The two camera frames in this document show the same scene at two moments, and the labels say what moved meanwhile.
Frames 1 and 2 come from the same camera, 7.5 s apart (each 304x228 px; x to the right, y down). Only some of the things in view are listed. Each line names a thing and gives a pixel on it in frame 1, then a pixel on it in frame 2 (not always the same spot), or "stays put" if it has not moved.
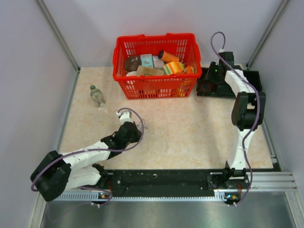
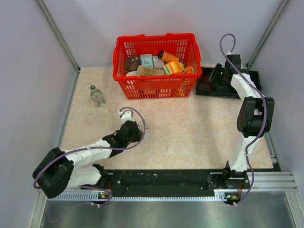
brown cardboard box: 142,71 stays put
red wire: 202,98 -> 203,83
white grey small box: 157,62 stays put
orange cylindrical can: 166,57 stays put
